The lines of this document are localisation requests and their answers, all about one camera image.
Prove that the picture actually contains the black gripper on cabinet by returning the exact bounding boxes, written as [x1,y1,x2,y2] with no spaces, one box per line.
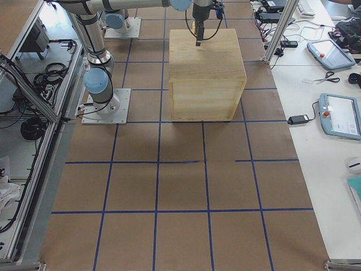
[192,0,211,46]

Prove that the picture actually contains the wooden drawer cabinet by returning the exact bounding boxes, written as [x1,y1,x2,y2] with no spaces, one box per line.
[169,29,247,121]

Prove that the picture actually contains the black small device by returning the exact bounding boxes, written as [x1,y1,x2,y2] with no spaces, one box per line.
[280,41,298,48]

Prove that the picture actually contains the white keyboard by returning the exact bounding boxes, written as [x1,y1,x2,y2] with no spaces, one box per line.
[297,0,315,17]

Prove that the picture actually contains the upper teach pendant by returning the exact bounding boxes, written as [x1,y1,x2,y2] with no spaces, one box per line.
[307,39,356,70]

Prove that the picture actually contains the teach pendant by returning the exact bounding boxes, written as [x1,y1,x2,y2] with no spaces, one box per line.
[307,39,356,70]
[319,93,360,141]

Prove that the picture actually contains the black power adapter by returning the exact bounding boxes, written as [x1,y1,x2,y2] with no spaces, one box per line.
[287,115,310,125]

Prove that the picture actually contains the grey control box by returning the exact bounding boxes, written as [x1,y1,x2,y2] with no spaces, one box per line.
[19,20,50,60]

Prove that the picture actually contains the lower teach pendant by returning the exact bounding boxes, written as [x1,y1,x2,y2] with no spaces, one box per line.
[319,93,360,141]

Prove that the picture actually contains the teal notebook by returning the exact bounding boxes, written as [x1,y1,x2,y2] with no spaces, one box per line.
[347,177,361,212]

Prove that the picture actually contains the aluminium frame post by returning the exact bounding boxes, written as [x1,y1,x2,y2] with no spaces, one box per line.
[264,0,298,64]

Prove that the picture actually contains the black handled scissors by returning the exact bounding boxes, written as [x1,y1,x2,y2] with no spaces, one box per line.
[314,71,340,84]

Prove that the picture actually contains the black cable bundle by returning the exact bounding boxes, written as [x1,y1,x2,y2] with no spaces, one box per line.
[34,62,67,88]

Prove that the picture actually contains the aluminium frame rail left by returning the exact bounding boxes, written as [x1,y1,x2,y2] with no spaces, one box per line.
[0,0,85,265]

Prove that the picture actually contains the coiled black cable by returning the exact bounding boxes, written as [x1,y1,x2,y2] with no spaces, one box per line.
[20,116,43,141]

